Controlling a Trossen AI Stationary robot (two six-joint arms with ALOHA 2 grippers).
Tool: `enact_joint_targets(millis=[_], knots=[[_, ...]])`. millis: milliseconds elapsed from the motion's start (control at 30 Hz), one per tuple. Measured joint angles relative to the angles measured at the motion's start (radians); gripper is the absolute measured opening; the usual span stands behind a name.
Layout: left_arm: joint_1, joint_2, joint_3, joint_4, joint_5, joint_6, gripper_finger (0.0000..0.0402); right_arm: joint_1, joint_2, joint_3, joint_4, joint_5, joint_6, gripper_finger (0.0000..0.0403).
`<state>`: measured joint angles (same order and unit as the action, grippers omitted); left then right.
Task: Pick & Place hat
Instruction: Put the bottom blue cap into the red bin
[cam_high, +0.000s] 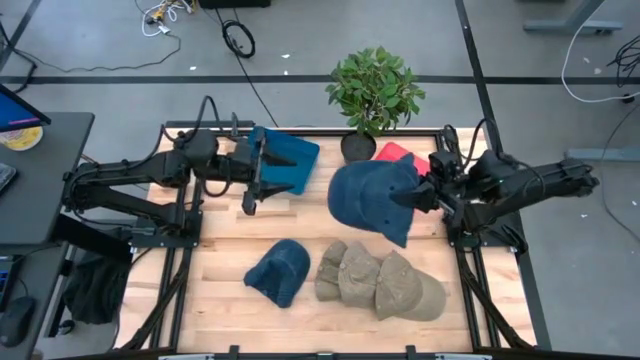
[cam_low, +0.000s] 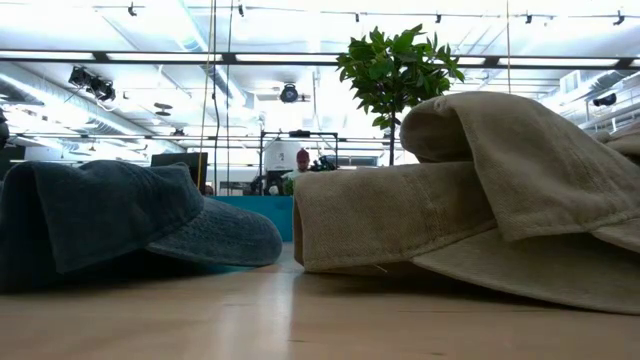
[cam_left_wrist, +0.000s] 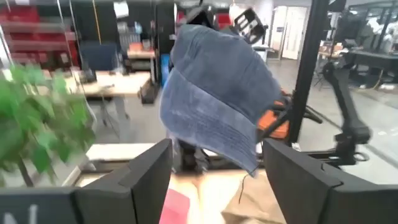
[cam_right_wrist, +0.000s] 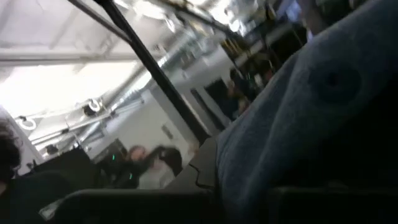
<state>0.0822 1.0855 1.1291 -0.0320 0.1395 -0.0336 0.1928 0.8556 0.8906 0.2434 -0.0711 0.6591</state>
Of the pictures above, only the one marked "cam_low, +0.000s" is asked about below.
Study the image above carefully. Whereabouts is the beige cotton baseball cap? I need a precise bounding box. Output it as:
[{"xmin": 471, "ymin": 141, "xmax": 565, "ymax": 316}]
[
  {"xmin": 592, "ymin": 122, "xmax": 640, "ymax": 167},
  {"xmin": 292, "ymin": 160, "xmax": 499, "ymax": 275},
  {"xmin": 399, "ymin": 91, "xmax": 640, "ymax": 316}
]

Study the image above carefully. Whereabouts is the blue denim baseball cap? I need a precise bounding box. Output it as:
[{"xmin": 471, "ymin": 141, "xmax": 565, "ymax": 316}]
[{"xmin": 0, "ymin": 159, "xmax": 284, "ymax": 294}]

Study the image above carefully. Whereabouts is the person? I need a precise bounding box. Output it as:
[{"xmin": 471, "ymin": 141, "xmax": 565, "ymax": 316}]
[{"xmin": 279, "ymin": 147, "xmax": 312, "ymax": 197}]

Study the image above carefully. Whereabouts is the round black hanging lamp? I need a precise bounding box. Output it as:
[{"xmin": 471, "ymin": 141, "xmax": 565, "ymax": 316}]
[{"xmin": 278, "ymin": 82, "xmax": 300, "ymax": 105}]

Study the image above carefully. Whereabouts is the green leafy potted tree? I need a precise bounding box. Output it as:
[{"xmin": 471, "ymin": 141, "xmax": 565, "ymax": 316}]
[{"xmin": 335, "ymin": 23, "xmax": 466, "ymax": 167}]

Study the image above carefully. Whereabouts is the small black computer monitor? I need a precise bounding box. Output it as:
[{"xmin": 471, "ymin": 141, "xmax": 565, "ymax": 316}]
[{"xmin": 150, "ymin": 152, "xmax": 209, "ymax": 194}]

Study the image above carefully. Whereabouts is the long linear ceiling light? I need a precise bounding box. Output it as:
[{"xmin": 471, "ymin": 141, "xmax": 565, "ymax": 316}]
[{"xmin": 0, "ymin": 48, "xmax": 640, "ymax": 70}]

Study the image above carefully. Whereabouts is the black ceiling spotlight cluster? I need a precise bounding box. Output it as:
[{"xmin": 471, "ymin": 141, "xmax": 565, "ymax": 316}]
[{"xmin": 68, "ymin": 65, "xmax": 117, "ymax": 103}]

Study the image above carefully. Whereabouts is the distant black rig frame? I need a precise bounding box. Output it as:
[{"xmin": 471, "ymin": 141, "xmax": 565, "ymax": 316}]
[{"xmin": 258, "ymin": 129, "xmax": 340, "ymax": 196}]

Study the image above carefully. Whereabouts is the black hanging cable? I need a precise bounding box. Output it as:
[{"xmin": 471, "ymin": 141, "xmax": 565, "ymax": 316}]
[{"xmin": 211, "ymin": 0, "xmax": 222, "ymax": 197}]

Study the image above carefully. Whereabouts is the yellow hanging cable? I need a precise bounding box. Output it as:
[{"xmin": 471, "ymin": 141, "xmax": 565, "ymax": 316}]
[{"xmin": 196, "ymin": 0, "xmax": 215, "ymax": 190}]

